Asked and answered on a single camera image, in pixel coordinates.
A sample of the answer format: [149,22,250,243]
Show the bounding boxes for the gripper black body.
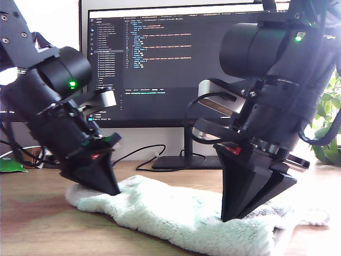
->
[194,78,322,170]
[29,102,122,174]

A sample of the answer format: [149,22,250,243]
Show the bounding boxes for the pale green fluffy tea towel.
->
[65,174,331,256]

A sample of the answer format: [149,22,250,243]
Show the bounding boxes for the brown cardboard box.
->
[25,148,43,169]

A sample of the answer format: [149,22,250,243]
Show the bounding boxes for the green leafy plant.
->
[310,71,341,166]

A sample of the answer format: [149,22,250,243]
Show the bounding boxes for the green bag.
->
[0,156,28,173]

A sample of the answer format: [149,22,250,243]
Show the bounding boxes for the smaller black monitor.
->
[0,0,84,124]

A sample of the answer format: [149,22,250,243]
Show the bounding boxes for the black headphones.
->
[262,0,278,13]

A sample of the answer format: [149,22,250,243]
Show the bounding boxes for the large black monitor with stand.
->
[85,2,294,170]

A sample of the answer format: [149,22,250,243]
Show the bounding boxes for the black cable with plug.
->
[110,143,207,172]

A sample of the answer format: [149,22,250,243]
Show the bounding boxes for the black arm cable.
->
[0,117,54,169]

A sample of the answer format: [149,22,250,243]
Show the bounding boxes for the white cable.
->
[0,145,40,159]

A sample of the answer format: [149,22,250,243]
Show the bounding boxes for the thin black camera cable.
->
[183,92,222,145]

